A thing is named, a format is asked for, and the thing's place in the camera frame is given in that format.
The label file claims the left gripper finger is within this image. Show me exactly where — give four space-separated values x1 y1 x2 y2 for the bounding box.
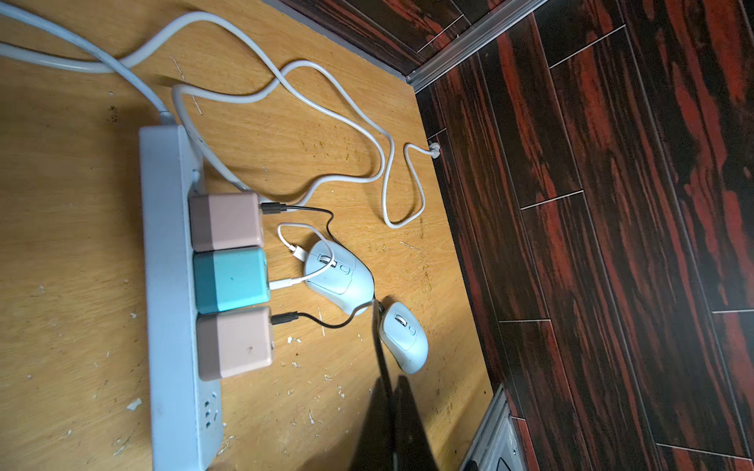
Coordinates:
350 300 437 470

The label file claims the black cable of pink mouse O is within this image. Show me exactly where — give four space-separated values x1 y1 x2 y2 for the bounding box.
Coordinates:
270 299 375 331

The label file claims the light blue mouse right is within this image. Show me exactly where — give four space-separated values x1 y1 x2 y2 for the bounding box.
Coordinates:
379 302 429 374

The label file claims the light blue mouse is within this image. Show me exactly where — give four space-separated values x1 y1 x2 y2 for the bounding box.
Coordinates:
379 302 429 374
304 241 375 315

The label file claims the light blue mouse upper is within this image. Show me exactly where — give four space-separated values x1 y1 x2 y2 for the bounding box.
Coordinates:
304 241 375 315

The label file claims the white power strip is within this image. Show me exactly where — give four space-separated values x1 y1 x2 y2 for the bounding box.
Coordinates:
139 125 224 470

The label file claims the teal adapter on white strip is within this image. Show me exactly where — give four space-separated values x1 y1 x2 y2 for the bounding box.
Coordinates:
192 247 271 315

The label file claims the pink adapter far end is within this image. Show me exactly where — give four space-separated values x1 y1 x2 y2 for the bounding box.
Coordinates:
188 192 264 252

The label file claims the white usb cable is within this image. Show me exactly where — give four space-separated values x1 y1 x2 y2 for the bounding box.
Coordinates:
267 222 337 290

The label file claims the white power cable right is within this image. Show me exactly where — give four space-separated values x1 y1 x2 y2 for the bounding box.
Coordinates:
0 0 442 231

